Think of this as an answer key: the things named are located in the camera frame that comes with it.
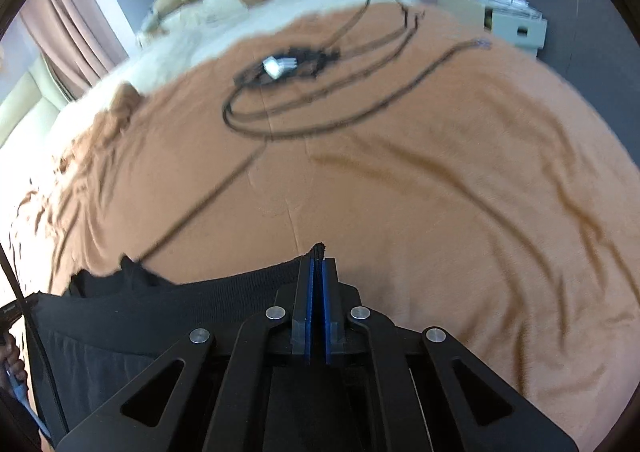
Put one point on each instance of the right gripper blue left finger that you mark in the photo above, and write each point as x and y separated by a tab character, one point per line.
302	309

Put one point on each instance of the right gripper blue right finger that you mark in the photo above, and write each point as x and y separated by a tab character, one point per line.
333	315

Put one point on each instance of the black long sleeve shirt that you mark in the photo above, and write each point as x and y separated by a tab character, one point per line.
105	330

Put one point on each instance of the person left hand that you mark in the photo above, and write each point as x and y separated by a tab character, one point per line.
11	362

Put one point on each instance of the orange fleece blanket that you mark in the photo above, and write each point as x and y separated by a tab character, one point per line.
466	187

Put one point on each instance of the cream upholstered headboard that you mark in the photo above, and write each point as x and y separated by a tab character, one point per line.
32	106

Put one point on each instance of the white charger adapter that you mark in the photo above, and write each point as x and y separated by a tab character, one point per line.
275	67

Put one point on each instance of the pink curtain left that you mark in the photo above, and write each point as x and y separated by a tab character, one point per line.
75	39

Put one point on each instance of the cream duvet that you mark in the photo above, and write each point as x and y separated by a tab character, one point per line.
161	59

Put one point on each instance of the white bedside drawer cabinet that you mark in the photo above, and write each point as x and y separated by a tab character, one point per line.
514	21

